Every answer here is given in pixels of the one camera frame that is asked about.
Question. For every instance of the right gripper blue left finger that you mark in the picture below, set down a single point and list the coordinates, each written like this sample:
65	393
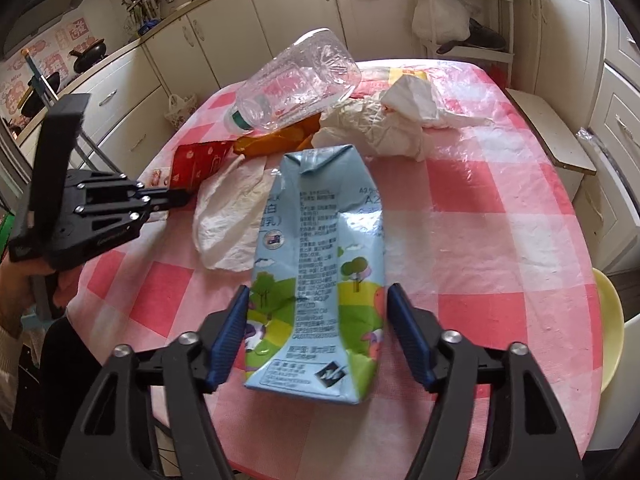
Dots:
223	335

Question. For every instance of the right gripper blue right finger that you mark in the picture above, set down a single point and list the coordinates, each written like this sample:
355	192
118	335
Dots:
412	329

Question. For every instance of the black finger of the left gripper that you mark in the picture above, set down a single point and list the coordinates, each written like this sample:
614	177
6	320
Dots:
164	199

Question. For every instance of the red snack wrapper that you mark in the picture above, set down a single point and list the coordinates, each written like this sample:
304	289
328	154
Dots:
194	163

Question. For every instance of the blue milk carton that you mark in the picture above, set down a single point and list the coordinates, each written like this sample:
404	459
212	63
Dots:
315	322

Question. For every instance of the white paper ball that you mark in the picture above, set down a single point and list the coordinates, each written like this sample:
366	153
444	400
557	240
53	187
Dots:
372	130

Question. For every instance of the white kitchen base cabinets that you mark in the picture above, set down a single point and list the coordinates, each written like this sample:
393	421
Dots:
207	46

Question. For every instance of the yellow trash bin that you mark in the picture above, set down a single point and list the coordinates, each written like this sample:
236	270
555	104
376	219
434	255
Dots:
613	327

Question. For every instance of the person's left hand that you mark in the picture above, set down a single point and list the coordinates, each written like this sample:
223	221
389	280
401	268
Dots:
16	295

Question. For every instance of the flat white tissue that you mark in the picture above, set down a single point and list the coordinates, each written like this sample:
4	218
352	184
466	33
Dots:
228	212

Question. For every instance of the floral small bag on floor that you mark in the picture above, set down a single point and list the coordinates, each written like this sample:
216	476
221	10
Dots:
180	109

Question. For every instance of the pink checkered tablecloth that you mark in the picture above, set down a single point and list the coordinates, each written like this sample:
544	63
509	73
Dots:
482	233

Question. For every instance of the orange peel piece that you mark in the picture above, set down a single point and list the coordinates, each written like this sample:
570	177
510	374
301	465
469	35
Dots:
294	138

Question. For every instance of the black wok on counter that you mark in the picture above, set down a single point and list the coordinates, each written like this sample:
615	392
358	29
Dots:
85	59

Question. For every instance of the clear plastic bottle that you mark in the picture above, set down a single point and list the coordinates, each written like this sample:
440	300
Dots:
308	77

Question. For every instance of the white crumpled napkin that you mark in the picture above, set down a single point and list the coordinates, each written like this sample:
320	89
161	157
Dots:
416	99

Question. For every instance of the small white wooden stool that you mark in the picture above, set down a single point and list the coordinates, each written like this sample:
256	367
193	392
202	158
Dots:
567	156

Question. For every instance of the white drawer cabinet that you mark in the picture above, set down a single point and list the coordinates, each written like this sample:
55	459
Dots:
607	203

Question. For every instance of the white plastic bag on rack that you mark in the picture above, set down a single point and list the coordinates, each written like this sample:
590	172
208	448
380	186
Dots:
441	21

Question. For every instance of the white storage rack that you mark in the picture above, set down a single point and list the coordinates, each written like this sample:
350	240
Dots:
475	31

